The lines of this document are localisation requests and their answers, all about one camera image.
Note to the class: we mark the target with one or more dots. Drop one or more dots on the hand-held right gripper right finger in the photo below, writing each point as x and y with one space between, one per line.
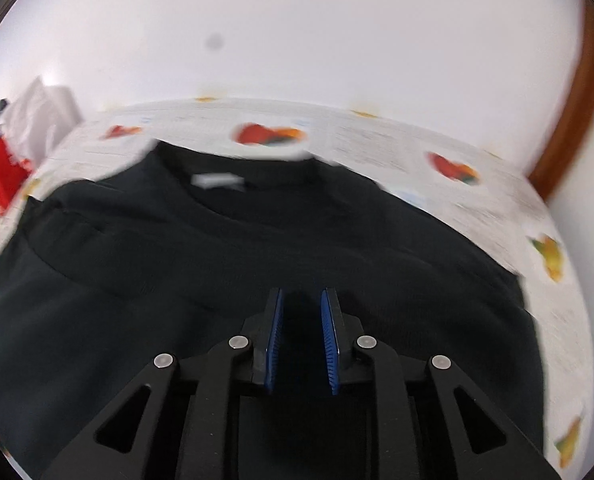
330 342

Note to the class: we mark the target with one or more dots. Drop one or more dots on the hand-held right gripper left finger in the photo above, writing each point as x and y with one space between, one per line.
274 342

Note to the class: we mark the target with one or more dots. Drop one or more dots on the black sweatshirt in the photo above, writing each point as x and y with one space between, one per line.
177 250

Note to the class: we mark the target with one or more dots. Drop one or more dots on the fruit printed tablecloth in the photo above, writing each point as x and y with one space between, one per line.
377 145

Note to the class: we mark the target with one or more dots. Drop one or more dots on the white paper bag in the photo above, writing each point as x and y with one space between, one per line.
42 110

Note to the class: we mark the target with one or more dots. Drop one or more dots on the wooden door frame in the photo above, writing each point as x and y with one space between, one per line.
577 110

